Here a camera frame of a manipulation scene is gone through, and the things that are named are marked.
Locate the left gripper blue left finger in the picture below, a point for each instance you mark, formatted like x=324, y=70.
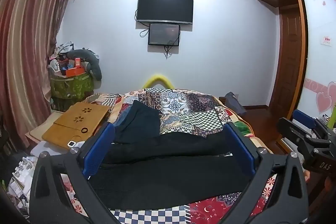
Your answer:
x=95, y=149

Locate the small black wall monitor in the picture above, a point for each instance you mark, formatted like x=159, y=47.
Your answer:
x=164, y=34

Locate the black pants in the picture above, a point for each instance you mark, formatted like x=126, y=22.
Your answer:
x=166, y=171

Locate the pink heart wall sticker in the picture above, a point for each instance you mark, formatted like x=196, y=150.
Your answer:
x=325, y=95

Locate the yellow curved headboard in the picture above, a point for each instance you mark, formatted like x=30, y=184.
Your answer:
x=157, y=78

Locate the grey neck pillow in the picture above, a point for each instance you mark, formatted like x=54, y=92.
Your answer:
x=87, y=56

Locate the large black wall television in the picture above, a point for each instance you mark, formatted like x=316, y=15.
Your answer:
x=171, y=11

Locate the folded dark teal garment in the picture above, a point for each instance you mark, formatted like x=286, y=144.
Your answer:
x=138, y=122

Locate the grey bag on floor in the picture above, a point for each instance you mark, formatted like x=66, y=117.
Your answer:
x=231, y=102

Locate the striped red curtain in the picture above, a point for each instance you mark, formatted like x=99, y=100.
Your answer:
x=28, y=39

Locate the green floral storage box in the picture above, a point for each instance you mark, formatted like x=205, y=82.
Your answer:
x=65, y=92

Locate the brown wooden door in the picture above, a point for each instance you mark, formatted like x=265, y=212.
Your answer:
x=290, y=63

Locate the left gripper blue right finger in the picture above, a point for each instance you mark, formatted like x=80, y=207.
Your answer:
x=242, y=148

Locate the patchwork patterned bedspread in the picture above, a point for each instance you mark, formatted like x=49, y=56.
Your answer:
x=188, y=112

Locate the orange box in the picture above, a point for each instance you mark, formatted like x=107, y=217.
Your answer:
x=74, y=72

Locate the person right hand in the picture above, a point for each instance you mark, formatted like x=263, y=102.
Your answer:
x=306, y=174

